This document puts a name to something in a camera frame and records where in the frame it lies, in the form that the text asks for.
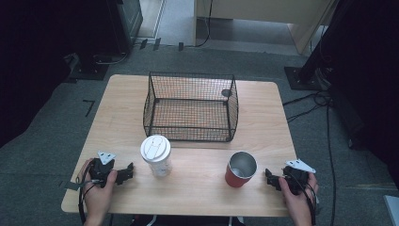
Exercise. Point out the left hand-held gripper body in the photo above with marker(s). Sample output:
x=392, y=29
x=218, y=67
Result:
x=102, y=171

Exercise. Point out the red metal cup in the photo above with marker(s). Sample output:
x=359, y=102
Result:
x=240, y=177

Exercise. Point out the white lidded cup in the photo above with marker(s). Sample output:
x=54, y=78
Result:
x=156, y=150

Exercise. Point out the flat black stand base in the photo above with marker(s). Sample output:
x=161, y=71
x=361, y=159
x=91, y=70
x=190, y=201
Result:
x=89, y=72

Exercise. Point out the person's right hand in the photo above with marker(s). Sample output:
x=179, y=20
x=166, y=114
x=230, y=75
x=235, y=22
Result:
x=298, y=205

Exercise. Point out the dark round disc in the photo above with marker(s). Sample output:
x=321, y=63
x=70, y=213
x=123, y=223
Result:
x=226, y=93

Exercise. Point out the short black floor tape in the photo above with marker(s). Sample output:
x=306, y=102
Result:
x=156, y=44
x=180, y=46
x=143, y=44

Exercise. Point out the grey tape strip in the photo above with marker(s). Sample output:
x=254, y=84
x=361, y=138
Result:
x=72, y=185

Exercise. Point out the angled black floor tape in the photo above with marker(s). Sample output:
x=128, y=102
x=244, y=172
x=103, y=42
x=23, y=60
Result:
x=90, y=106

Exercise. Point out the person's dark pants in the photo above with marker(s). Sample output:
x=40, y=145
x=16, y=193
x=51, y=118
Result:
x=194, y=221

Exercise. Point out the person's left hand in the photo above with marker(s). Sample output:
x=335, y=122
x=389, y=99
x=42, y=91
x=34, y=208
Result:
x=97, y=201

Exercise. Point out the beige partition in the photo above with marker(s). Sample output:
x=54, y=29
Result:
x=266, y=11

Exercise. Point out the dark cabinet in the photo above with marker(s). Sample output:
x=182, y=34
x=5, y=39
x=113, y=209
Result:
x=125, y=22

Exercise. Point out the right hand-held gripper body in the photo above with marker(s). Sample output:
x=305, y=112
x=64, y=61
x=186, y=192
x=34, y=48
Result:
x=298, y=179

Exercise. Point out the black stand base with pole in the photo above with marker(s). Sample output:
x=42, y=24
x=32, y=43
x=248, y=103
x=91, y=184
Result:
x=301, y=78

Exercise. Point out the white flat object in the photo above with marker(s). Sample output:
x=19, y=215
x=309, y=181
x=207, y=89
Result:
x=392, y=210

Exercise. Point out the black curtain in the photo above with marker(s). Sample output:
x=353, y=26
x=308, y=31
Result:
x=37, y=47
x=370, y=78

